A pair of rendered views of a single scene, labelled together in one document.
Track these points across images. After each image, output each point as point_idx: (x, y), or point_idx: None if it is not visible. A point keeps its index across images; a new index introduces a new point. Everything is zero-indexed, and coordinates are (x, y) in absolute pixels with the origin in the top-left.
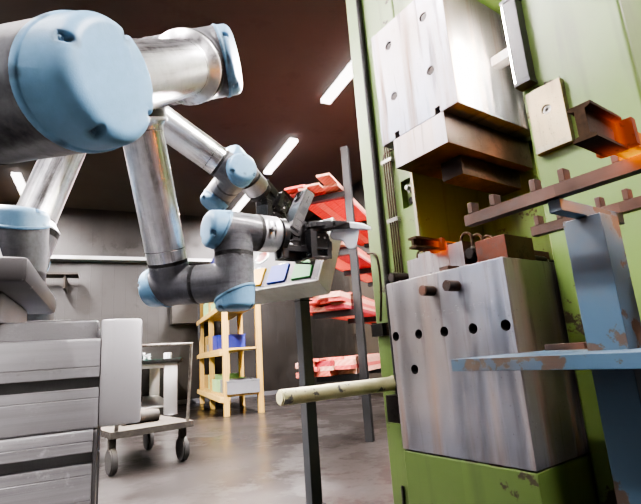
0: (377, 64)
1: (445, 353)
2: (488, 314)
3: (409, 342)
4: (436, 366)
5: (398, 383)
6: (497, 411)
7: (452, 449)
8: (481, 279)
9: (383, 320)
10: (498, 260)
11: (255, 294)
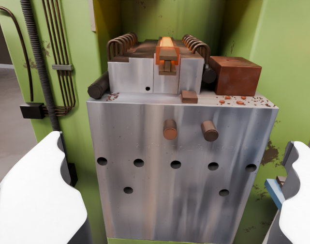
0: None
1: (172, 181)
2: (236, 158)
3: (123, 168)
4: (158, 190)
5: (103, 199)
6: (214, 219)
7: (162, 237)
8: (242, 125)
9: (35, 99)
10: (273, 111)
11: None
